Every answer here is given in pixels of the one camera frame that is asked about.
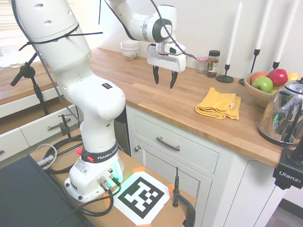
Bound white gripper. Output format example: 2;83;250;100
146;44;187;90

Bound glass jar red checked lid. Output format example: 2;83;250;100
196;56;208;74

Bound yellow apple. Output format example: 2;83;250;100
286;71;302;82

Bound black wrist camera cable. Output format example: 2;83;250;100
149;0;197;60

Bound large black bar clamp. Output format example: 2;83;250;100
172;166;197;227

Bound white kitchen cabinet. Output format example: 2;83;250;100
125;105;288;227
0;87;82;164

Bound red apple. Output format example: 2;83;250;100
267;68;289;87

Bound brown wooden mounting board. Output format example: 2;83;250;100
29;134;198;227

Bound black tripod stand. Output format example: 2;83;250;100
9;52;50;117

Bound wooden fruit bowl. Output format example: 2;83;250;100
243;72;281;109

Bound black controller box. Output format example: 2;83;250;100
0;154;96;227

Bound window with blinds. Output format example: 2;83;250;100
0;0;28;67

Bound black white fiducial tag sheet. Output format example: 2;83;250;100
113;171;171;224

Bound white patterned ceramic bowl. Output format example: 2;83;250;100
119;40;140;51
121;48;139;60

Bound green apple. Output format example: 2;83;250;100
251;77;274;93

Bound black clamp camera stand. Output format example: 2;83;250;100
272;145;303;191

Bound shiny steel electric kettle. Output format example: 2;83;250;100
258;79;303;148

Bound black-lidded spice jar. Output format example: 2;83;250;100
206;50;221;79

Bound tall black candle holder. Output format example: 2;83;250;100
238;48;262;86

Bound black cable silver plug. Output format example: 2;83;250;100
78;176;123;217

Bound wrist-mounted camera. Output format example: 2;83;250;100
168;45;187;56

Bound metal drawer bar handle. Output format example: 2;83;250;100
156;136;181;152
46;117;72;131

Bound orange fruit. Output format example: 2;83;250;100
250;71;268;83

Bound yellow cloth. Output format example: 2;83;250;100
195;87;242;121

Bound short black candle holder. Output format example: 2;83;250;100
215;63;235;83

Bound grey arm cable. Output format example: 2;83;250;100
10;0;82;126

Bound small black bar clamp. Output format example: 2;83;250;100
58;113;72;139

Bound black zip tie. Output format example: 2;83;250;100
18;24;104;52

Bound black looped cable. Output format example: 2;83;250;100
46;136;84;176

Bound grey cable metal connector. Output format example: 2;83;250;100
35;144;59;171

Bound tall white taper candle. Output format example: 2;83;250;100
273;0;301;63
256;0;273;50
225;1;243;66

